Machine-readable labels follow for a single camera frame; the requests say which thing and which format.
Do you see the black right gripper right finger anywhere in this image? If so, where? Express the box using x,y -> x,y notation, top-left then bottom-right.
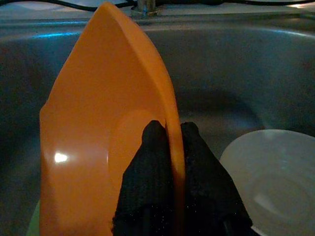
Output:
181,121 -> 253,236

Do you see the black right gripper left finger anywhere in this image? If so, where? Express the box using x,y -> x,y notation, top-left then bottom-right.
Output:
112,119 -> 178,236

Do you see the orange bowl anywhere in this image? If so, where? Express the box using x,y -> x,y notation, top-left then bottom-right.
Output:
39,1 -> 186,236

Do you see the white bowl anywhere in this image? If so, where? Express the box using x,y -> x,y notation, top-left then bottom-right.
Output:
219,129 -> 315,236

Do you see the green plate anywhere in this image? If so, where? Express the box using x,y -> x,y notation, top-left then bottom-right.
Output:
24,200 -> 42,236

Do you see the stainless steel sink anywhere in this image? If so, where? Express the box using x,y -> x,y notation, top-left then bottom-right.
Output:
0,12 -> 315,236

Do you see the grey metal stand rod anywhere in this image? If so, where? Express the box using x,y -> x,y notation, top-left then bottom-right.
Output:
130,0 -> 158,17

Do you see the black counter cable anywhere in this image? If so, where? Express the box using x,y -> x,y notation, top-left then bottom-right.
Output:
46,0 -> 138,12

